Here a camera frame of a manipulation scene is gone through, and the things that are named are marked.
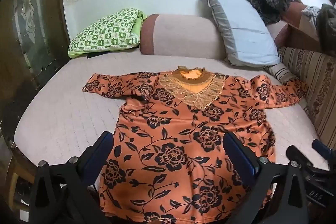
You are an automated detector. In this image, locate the olive green cloth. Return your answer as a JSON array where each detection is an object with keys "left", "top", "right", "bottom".
[{"left": 315, "top": 4, "right": 336, "bottom": 49}]

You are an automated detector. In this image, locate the orange floral blouse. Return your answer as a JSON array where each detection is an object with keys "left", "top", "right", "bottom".
[{"left": 83, "top": 65, "right": 308, "bottom": 224}]

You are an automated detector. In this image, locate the white pillow with grey trim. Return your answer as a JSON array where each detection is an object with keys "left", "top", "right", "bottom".
[{"left": 202, "top": 0, "right": 281, "bottom": 67}]

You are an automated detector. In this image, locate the wooden door with glass panel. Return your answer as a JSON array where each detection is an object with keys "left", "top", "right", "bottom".
[{"left": 0, "top": 0, "right": 69, "bottom": 140}]

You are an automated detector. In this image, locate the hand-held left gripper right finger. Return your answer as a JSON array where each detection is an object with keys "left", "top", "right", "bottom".
[{"left": 223, "top": 132, "right": 309, "bottom": 224}]

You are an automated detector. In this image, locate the brown cardboard box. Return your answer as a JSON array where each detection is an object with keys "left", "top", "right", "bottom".
[{"left": 285, "top": 12, "right": 324, "bottom": 52}]

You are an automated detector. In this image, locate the pink quilted bed mattress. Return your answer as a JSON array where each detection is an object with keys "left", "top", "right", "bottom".
[{"left": 14, "top": 52, "right": 332, "bottom": 188}]

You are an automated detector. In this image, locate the striped brown blanket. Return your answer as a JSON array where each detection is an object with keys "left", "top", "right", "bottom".
[{"left": 278, "top": 47, "right": 336, "bottom": 147}]

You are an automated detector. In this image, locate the pink bolster cushion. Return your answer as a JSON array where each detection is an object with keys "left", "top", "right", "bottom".
[{"left": 140, "top": 13, "right": 226, "bottom": 60}]

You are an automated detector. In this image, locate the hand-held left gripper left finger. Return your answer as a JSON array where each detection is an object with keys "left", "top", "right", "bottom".
[{"left": 28, "top": 131, "right": 114, "bottom": 224}]

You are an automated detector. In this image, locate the beige striped pillow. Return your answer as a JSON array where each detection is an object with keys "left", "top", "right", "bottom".
[{"left": 265, "top": 63, "right": 297, "bottom": 85}]

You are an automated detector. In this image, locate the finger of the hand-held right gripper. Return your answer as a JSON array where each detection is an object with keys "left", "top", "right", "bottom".
[{"left": 312, "top": 139, "right": 334, "bottom": 162}]

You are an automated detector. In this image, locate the black furry garment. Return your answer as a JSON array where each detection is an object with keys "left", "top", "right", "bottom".
[{"left": 247, "top": 0, "right": 296, "bottom": 25}]

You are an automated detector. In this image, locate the green checked pillow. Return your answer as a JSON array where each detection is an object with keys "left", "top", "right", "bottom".
[{"left": 68, "top": 7, "right": 147, "bottom": 59}]

